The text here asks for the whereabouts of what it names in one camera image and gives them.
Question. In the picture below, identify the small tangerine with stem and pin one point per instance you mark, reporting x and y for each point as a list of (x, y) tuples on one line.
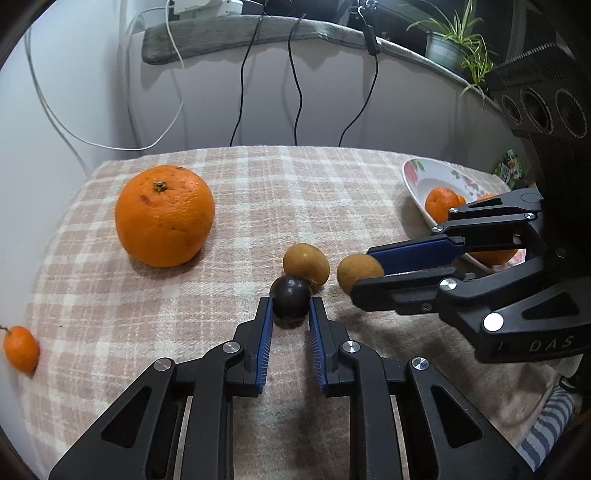
[(21, 350)]

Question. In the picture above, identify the pink checked tablecloth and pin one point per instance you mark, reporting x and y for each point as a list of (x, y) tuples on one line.
[(184, 314)]

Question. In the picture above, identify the grey plant pot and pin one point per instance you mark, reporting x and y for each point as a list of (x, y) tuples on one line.
[(443, 50)]

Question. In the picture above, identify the white power adapter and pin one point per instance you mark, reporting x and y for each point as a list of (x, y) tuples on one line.
[(207, 5)]

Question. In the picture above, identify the large orange with green stem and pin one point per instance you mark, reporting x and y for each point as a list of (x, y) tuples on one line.
[(164, 217)]

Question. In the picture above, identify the spider plant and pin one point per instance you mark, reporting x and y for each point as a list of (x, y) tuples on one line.
[(475, 55)]

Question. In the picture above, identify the large smooth orange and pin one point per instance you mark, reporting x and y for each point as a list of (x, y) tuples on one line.
[(494, 257)]

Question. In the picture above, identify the green snack bag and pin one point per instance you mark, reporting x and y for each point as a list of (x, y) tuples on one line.
[(510, 168)]

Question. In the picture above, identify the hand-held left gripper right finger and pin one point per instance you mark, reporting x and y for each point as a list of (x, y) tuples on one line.
[(316, 350)]

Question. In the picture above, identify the brown kiwi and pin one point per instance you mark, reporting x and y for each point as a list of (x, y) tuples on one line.
[(306, 264), (358, 272)]

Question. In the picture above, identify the medium mandarin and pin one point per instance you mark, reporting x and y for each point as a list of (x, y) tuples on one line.
[(441, 203)]

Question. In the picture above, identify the person's striped clothing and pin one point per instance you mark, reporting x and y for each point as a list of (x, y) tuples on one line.
[(549, 424)]

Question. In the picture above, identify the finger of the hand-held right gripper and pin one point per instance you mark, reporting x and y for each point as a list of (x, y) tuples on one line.
[(397, 293), (415, 254)]

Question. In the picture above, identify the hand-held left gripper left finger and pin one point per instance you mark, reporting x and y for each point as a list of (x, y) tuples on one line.
[(267, 341)]

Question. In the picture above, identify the dark purple plum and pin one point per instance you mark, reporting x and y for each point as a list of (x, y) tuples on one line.
[(290, 297)]

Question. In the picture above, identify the white floral plate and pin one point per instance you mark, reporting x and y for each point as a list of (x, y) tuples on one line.
[(436, 177)]

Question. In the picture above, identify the white refrigerator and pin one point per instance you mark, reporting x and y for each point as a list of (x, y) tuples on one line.
[(92, 69)]

